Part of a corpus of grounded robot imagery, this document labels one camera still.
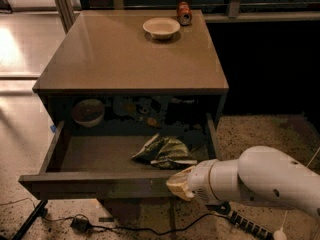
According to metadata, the black power cable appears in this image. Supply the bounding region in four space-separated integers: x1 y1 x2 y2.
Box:
0 197 231 237

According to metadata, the drawer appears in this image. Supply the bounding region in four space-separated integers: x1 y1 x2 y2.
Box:
19 113 221 200

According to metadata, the black snack bag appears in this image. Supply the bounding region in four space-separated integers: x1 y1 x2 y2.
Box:
181 124 206 149

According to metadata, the white cable with plug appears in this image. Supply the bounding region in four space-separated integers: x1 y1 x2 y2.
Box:
273 147 320 240

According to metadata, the white bowl on cabinet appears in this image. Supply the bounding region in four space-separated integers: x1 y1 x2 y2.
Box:
143 17 180 40

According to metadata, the green chip bag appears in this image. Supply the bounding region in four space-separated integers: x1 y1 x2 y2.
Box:
112 96 161 128

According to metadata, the black power strip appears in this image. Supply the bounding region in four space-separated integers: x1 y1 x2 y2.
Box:
229 211 274 240

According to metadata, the black power adapter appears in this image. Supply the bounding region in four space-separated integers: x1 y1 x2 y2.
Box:
70 217 90 233

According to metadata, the brown drawer cabinet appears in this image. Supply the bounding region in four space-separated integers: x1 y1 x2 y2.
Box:
32 9 230 218

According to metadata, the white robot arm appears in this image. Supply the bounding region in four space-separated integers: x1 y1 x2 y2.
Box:
166 146 320 218

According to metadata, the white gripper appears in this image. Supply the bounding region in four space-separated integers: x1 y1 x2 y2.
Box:
166 159 220 205

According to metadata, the green striped snack bag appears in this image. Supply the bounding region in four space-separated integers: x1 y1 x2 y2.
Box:
132 134 197 170

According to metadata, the orange soda can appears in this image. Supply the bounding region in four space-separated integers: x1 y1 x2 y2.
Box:
176 1 192 26

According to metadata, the grey bowl in drawer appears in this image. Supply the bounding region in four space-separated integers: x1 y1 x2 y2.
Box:
71 99 105 128

